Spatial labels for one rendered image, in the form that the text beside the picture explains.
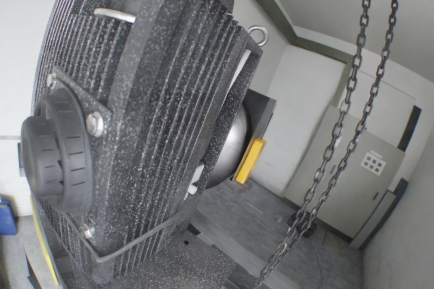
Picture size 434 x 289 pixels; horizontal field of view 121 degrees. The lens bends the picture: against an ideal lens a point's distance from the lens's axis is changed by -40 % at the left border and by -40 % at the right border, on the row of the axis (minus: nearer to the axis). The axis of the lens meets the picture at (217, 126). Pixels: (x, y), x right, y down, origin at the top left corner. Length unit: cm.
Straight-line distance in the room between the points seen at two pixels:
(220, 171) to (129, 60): 53
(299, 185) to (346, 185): 75
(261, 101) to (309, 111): 275
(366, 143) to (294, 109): 132
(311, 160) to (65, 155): 313
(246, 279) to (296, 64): 323
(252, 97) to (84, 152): 59
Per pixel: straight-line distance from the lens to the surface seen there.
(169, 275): 71
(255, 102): 75
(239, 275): 133
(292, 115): 352
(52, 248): 99
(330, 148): 32
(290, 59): 372
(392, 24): 44
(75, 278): 92
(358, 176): 326
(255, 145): 67
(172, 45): 31
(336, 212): 341
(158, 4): 27
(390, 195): 342
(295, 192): 339
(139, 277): 68
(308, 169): 327
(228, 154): 68
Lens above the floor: 149
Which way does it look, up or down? 14 degrees down
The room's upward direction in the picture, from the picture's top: 22 degrees clockwise
